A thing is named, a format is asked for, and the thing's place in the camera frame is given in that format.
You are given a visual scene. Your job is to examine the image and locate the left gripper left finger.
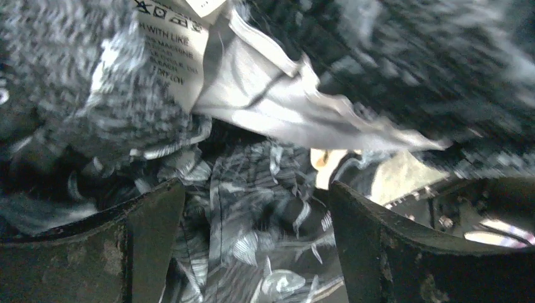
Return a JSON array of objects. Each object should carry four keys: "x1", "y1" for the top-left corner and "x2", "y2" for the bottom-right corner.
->
[{"x1": 1, "y1": 179, "x2": 185, "y2": 302}]

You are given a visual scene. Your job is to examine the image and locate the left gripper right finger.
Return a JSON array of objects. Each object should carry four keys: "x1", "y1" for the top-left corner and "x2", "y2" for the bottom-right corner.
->
[{"x1": 329, "y1": 182, "x2": 534, "y2": 302}]

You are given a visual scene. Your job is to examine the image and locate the dark leaf print shorts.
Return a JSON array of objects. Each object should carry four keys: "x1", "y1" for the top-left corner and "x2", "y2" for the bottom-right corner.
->
[{"x1": 1, "y1": 1, "x2": 534, "y2": 302}]

